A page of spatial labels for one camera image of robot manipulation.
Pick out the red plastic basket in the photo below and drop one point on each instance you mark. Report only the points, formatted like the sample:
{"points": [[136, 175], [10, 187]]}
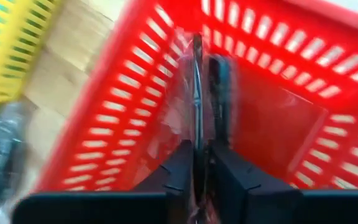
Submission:
{"points": [[275, 124]]}

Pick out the dark comb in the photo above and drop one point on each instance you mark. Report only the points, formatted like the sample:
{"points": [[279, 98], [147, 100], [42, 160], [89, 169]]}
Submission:
{"points": [[199, 93]]}

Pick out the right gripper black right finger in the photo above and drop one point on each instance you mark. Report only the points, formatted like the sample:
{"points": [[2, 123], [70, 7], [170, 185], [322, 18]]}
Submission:
{"points": [[238, 177]]}

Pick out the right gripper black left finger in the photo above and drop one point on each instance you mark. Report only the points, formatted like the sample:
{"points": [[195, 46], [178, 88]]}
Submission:
{"points": [[176, 174]]}

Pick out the yellow plastic basket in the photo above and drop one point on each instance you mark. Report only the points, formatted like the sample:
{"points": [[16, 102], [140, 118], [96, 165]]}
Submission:
{"points": [[8, 46]]}

